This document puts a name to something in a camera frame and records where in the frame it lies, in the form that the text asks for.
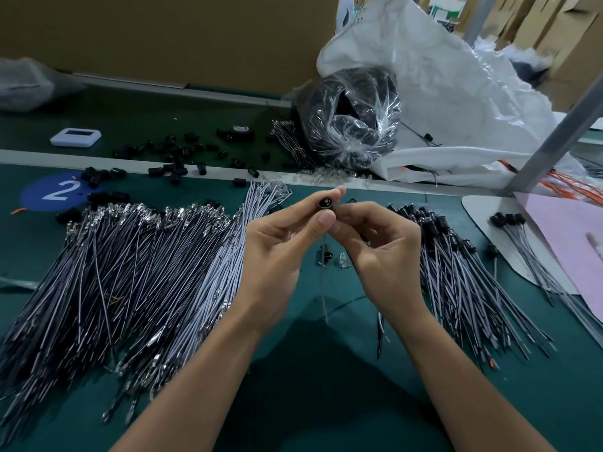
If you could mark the person's left hand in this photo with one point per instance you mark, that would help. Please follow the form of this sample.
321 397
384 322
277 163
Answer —
278 254

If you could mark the person's right hand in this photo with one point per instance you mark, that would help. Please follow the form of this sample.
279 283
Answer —
386 263

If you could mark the black plastic caps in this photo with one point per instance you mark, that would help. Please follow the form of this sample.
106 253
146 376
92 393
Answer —
170 167

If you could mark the person's left forearm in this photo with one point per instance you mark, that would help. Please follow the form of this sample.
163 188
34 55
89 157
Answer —
188 395

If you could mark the person's right forearm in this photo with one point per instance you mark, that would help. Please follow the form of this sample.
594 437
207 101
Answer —
471 390

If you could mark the clear bag with black contents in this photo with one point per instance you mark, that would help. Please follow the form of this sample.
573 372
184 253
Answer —
349 117

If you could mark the pink paper sheet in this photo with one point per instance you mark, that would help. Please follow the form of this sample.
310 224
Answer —
570 249

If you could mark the large white plastic sack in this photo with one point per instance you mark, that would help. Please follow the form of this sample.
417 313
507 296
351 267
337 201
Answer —
452 89

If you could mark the white pen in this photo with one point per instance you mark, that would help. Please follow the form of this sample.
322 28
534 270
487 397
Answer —
595 245

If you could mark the blue round number sticker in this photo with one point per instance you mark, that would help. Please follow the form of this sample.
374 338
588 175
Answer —
55 193

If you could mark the small white timer device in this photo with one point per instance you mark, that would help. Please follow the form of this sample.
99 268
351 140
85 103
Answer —
75 137

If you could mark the brown cardboard panel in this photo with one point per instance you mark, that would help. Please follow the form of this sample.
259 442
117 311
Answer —
188 37

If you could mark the clear plastic strip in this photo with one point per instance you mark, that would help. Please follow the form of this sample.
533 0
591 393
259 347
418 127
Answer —
17 281

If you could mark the stack of cardboard boxes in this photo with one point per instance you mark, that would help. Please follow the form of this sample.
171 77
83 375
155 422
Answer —
570 33

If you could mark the crumpled clear plastic bag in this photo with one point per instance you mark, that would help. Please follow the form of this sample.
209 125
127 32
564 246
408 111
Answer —
28 84

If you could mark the grey metal frame post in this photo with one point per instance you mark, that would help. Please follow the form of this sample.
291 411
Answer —
561 132
480 19

